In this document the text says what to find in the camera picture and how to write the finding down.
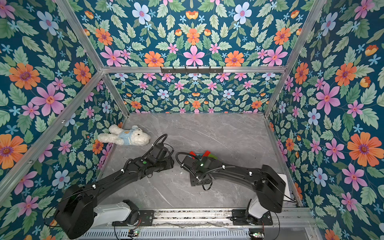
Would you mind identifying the black hook rack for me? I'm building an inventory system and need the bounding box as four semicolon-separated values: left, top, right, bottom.
160;67;224;74

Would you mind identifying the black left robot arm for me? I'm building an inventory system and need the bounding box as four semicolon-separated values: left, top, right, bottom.
54;143;174;240

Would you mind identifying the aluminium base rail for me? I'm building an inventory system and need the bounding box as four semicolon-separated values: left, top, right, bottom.
68;207;319;229

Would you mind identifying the green block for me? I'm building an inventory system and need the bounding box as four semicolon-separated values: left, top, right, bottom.
209;154;218;160

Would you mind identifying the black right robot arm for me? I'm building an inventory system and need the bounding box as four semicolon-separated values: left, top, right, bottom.
175;152;287;224

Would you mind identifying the white box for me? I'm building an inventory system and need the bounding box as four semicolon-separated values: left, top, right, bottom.
278;174;291;201

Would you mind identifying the white teddy bear plush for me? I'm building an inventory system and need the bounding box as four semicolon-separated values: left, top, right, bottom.
98;125;151;146

